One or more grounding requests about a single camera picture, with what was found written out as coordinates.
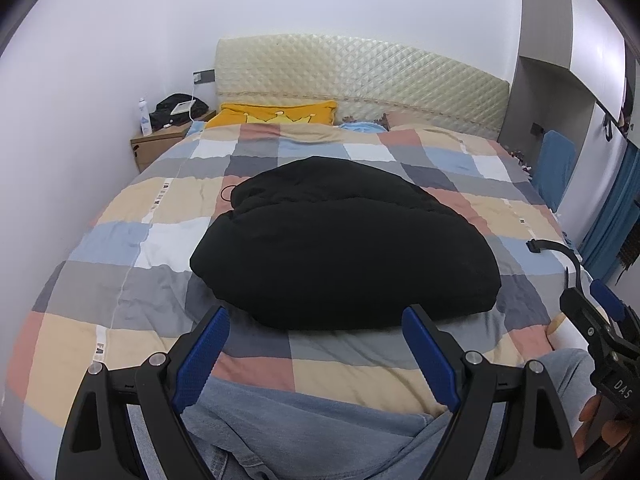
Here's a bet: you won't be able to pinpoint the white charging cable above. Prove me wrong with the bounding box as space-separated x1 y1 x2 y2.
188 75 202 124

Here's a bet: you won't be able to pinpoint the blue curtain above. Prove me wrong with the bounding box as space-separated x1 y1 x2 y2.
579 142 640 287

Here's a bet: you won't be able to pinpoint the black padded jacket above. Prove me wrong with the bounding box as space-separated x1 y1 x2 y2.
189 156 502 331

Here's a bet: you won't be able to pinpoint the checked patchwork blanket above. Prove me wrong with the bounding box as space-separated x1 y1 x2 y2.
0 122 591 480

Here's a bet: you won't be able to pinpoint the wooden nightstand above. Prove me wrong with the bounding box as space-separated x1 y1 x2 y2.
130 110 217 173

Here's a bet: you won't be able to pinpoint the beige pink pillow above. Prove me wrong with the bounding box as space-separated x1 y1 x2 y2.
381 110 453 132

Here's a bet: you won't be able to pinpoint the cream quilted headboard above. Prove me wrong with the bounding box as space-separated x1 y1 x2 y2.
215 33 511 140

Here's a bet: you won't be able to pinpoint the grey white wardrobe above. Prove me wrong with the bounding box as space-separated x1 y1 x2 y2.
499 0 640 171

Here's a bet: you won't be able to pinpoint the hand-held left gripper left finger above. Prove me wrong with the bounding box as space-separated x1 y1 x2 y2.
55 305 231 480

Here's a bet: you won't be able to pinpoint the light blue pillow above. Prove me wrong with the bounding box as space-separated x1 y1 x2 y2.
339 120 390 134

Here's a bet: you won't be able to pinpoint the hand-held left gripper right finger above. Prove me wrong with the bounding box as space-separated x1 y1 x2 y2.
402 304 582 480

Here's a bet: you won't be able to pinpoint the black bag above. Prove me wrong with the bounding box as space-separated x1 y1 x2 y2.
149 93 210 130

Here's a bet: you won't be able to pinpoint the person's right hand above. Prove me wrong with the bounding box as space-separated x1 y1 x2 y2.
572 394 636 458

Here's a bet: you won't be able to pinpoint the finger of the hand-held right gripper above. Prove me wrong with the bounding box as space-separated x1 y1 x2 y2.
558 285 610 353
589 279 640 333

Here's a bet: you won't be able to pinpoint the yellow pillow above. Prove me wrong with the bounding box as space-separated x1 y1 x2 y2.
205 100 339 129

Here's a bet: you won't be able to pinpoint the person's light blue jeans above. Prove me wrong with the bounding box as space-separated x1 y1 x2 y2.
125 347 603 480

